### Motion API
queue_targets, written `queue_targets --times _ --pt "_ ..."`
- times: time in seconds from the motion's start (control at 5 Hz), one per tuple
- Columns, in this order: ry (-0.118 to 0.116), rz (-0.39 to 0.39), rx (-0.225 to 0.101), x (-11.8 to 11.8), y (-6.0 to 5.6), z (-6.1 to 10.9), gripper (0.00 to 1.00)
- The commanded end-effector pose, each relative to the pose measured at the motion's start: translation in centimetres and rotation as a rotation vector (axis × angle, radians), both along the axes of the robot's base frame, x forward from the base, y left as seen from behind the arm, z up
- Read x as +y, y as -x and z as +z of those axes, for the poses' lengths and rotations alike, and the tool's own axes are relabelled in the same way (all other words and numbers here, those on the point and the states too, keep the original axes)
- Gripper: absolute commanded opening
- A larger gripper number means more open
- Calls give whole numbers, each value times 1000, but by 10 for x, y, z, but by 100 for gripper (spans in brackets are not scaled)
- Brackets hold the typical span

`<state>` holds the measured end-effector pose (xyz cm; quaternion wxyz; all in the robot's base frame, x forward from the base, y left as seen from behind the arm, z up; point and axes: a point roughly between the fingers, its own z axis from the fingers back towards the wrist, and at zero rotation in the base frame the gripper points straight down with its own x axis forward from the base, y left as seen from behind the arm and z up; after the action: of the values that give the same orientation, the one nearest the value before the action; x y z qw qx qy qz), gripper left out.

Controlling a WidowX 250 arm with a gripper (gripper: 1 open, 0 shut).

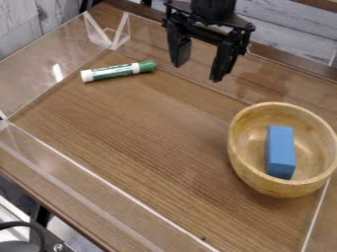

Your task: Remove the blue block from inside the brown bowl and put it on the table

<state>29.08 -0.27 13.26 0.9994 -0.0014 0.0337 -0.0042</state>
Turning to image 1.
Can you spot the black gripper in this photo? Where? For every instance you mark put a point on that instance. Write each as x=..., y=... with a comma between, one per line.
x=210, y=21

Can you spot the blue rectangular block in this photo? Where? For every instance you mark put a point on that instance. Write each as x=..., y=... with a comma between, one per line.
x=281, y=152

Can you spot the brown wooden bowl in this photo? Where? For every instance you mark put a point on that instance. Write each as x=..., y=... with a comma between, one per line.
x=315, y=143

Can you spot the green and white marker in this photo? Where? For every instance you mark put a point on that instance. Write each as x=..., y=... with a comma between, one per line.
x=118, y=71

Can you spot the black table leg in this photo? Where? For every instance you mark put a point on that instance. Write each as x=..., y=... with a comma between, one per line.
x=43, y=216

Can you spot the clear acrylic tray wall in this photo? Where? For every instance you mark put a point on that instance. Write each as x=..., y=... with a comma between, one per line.
x=124, y=155

